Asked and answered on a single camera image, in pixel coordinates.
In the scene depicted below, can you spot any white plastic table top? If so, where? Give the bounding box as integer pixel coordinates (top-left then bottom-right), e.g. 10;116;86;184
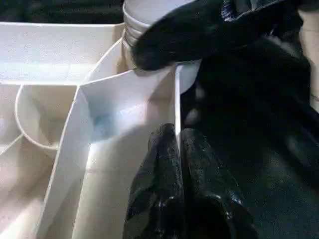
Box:
0;21;201;239

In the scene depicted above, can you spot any black plastic mat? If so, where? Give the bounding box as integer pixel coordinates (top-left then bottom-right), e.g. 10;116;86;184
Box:
0;0;319;239

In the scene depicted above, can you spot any white plastic table leg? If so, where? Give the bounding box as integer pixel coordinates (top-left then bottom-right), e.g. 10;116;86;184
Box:
122;0;186;49

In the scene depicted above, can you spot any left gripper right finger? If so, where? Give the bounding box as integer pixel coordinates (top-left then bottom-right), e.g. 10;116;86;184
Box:
179;128;260;239

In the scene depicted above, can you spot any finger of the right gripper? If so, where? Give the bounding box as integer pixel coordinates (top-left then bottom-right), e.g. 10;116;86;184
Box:
131;0;262;72

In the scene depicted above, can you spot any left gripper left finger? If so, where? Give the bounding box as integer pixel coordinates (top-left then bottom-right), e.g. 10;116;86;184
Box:
123;123;186;239

